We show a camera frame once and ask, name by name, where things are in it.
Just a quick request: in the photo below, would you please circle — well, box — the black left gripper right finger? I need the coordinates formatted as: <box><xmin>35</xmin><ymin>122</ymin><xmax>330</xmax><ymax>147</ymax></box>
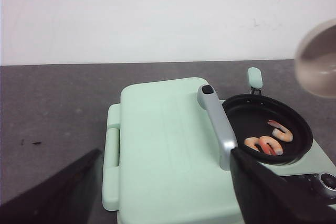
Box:
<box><xmin>230</xmin><ymin>148</ymin><xmax>335</xmax><ymax>223</ymax></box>

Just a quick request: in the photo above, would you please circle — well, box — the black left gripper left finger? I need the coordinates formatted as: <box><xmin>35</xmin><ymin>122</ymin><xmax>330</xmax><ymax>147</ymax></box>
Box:
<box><xmin>1</xmin><ymin>149</ymin><xmax>101</xmax><ymax>223</ymax></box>

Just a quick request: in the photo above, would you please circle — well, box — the breakfast maker hinged lid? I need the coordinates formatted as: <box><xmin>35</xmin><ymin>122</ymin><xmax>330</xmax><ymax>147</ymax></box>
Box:
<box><xmin>102</xmin><ymin>77</ymin><xmax>244</xmax><ymax>223</ymax></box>

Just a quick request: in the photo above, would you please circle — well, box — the beige ceramic bowl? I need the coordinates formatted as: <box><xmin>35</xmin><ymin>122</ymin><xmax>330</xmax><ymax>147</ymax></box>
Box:
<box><xmin>295</xmin><ymin>19</ymin><xmax>335</xmax><ymax>98</ymax></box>

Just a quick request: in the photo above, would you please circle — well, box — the pink shrimp middle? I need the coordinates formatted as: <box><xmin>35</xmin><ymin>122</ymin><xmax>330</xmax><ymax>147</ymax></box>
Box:
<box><xmin>259</xmin><ymin>136</ymin><xmax>284</xmax><ymax>156</ymax></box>

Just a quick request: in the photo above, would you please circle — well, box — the pink shrimp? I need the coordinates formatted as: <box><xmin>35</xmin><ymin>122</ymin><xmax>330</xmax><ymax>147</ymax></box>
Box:
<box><xmin>244</xmin><ymin>137</ymin><xmax>260</xmax><ymax>152</ymax></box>
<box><xmin>259</xmin><ymin>136</ymin><xmax>284</xmax><ymax>156</ymax></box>
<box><xmin>267</xmin><ymin>120</ymin><xmax>293</xmax><ymax>142</ymax></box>

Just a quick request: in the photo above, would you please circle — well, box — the mint green breakfast maker base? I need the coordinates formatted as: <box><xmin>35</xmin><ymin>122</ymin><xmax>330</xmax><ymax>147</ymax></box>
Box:
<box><xmin>118</xmin><ymin>99</ymin><xmax>336</xmax><ymax>224</ymax></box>

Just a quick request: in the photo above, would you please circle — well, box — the pink shrimp near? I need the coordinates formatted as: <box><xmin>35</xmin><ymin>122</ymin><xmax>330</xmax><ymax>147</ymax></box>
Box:
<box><xmin>244</xmin><ymin>137</ymin><xmax>260</xmax><ymax>152</ymax></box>

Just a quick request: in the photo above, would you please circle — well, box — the pink shrimp far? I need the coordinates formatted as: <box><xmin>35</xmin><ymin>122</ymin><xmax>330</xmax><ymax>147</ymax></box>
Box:
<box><xmin>267</xmin><ymin>120</ymin><xmax>293</xmax><ymax>142</ymax></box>

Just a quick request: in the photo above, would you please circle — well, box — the black frying pan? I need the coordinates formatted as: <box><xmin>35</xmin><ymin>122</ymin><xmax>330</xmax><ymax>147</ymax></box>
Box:
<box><xmin>222</xmin><ymin>67</ymin><xmax>314</xmax><ymax>167</ymax></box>

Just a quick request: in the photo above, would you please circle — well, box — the right silver control knob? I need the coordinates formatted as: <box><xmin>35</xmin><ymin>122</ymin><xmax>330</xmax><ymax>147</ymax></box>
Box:
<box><xmin>313</xmin><ymin>173</ymin><xmax>335</xmax><ymax>199</ymax></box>

